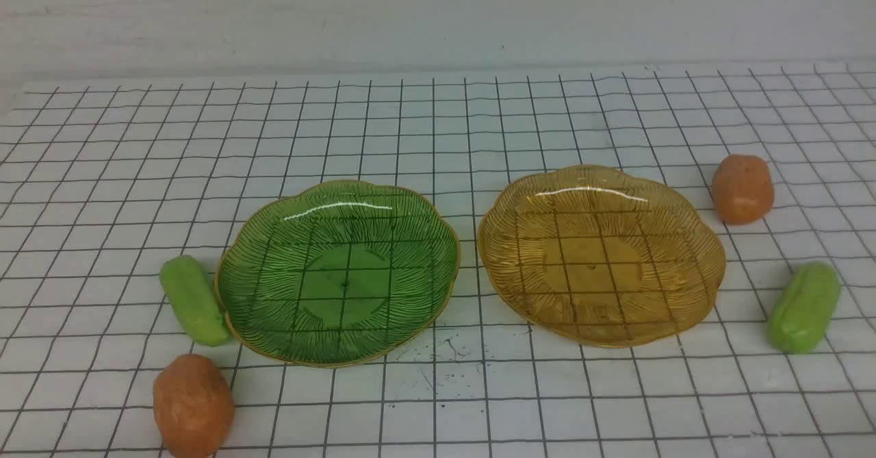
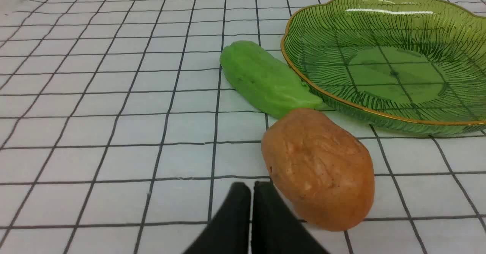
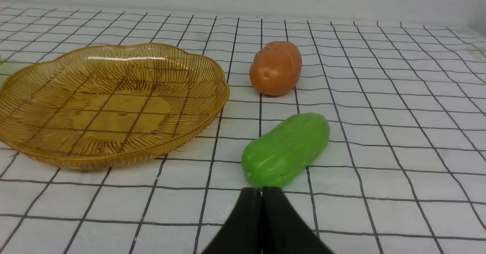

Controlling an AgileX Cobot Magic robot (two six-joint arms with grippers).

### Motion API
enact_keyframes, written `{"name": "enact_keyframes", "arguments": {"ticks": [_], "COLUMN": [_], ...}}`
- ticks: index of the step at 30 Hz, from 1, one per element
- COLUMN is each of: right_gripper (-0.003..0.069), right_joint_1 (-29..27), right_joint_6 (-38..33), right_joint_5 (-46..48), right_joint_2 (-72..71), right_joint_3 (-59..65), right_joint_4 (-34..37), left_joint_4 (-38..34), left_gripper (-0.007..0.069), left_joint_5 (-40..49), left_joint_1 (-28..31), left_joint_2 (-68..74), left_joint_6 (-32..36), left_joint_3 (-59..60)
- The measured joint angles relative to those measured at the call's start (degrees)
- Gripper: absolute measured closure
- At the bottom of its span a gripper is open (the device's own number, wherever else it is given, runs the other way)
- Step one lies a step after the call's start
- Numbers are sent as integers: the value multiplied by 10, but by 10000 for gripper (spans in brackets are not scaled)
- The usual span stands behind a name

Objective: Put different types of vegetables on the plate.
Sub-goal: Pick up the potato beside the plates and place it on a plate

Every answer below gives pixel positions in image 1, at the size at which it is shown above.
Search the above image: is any orange potato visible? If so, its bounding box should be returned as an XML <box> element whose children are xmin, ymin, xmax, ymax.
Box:
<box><xmin>711</xmin><ymin>153</ymin><xmax>775</xmax><ymax>226</ymax></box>
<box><xmin>153</xmin><ymin>354</ymin><xmax>235</xmax><ymax>457</ymax></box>

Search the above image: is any green vegetable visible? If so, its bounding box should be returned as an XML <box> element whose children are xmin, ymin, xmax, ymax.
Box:
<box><xmin>769</xmin><ymin>261</ymin><xmax>841</xmax><ymax>354</ymax></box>
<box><xmin>159</xmin><ymin>255</ymin><xmax>231</xmax><ymax>346</ymax></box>

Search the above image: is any green glass plate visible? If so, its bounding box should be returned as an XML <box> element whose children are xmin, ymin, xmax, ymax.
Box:
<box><xmin>214</xmin><ymin>180</ymin><xmax>461</xmax><ymax>367</ymax></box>

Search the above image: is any amber glass plate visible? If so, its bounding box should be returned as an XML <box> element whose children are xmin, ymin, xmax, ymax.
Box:
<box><xmin>478</xmin><ymin>165</ymin><xmax>727</xmax><ymax>348</ymax></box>

